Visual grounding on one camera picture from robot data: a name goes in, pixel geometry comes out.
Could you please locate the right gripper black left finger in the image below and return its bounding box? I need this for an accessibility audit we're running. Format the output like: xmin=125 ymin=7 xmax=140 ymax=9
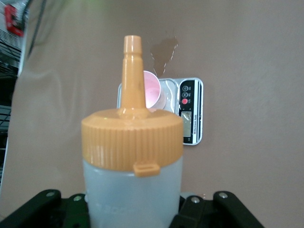
xmin=0 ymin=189 xmax=90 ymax=228

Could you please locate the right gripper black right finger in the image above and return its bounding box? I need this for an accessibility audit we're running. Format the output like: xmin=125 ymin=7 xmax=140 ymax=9
xmin=170 ymin=190 xmax=266 ymax=228

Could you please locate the pink plastic cup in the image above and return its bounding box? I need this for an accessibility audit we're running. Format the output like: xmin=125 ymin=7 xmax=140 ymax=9
xmin=142 ymin=70 xmax=168 ymax=112

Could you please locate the silver digital kitchen scale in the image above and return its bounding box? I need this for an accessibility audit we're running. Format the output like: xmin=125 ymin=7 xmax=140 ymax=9
xmin=118 ymin=77 xmax=204 ymax=146

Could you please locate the brown liquid spill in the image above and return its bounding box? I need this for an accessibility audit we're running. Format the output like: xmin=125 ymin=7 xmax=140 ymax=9
xmin=150 ymin=37 xmax=179 ymax=78

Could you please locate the thick black cable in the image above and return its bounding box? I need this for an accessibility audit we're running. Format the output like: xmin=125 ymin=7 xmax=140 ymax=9
xmin=25 ymin=0 xmax=48 ymax=60

